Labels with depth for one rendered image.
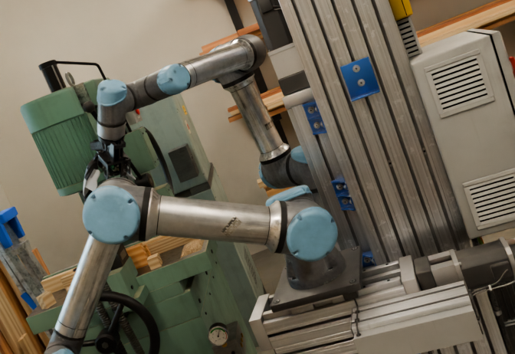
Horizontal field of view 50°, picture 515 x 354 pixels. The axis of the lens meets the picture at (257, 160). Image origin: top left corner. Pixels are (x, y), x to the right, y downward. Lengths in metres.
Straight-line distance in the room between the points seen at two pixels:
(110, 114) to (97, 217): 0.42
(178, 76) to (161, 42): 2.73
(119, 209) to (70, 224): 3.32
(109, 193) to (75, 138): 0.67
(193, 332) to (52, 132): 0.75
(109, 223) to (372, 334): 0.61
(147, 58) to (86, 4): 0.56
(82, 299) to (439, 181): 0.92
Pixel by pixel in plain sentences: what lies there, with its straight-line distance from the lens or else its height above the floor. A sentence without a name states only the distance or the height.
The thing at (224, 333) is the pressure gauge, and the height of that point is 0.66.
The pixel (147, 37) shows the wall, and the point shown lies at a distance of 4.19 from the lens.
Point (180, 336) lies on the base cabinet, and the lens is 1.81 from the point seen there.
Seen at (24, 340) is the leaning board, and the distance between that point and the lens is 3.29.
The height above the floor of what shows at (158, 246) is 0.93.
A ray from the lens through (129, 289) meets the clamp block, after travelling 1.68.
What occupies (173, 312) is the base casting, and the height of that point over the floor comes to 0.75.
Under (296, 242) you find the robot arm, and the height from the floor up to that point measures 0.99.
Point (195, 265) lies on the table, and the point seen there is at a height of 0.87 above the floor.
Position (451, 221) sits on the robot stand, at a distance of 1.52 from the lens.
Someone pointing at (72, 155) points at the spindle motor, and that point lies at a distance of 1.79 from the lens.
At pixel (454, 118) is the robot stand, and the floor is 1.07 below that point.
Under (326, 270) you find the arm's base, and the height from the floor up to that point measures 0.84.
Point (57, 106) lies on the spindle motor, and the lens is 1.79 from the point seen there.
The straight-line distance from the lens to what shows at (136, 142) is 1.99.
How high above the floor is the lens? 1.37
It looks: 10 degrees down
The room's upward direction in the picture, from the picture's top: 22 degrees counter-clockwise
